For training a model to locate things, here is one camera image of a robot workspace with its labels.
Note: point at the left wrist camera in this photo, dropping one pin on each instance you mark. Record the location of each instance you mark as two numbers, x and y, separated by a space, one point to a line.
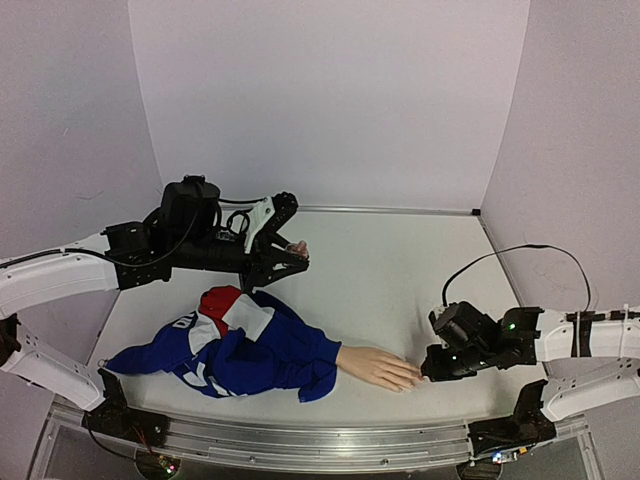
266 217

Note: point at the mannequin hand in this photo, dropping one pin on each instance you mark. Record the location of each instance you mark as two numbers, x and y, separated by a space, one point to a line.
377 367

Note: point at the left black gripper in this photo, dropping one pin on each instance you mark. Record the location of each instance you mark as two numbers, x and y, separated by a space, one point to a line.
271 255

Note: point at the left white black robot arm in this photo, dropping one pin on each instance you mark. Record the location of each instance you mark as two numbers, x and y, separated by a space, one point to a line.
110 260

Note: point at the aluminium front rail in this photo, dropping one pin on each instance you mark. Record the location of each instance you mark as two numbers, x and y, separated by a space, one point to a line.
67 450

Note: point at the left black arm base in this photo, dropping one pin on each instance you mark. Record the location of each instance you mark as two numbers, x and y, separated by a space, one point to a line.
114 417

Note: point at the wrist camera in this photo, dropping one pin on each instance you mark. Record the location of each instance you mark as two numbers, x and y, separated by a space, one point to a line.
435 314
266 217

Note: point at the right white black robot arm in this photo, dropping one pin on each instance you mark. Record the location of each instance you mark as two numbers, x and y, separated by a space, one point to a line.
531 336

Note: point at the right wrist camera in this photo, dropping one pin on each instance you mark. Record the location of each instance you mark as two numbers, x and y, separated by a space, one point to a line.
435 314

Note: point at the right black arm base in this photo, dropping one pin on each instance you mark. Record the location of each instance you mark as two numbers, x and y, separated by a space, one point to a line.
526 426

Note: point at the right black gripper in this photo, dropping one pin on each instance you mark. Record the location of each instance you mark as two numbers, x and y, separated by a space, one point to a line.
435 365

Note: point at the blue red white jacket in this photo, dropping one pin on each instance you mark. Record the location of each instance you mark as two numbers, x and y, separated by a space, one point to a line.
238 344

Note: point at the clear nail polish bottle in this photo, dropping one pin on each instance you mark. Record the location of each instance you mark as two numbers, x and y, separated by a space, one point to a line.
299 249

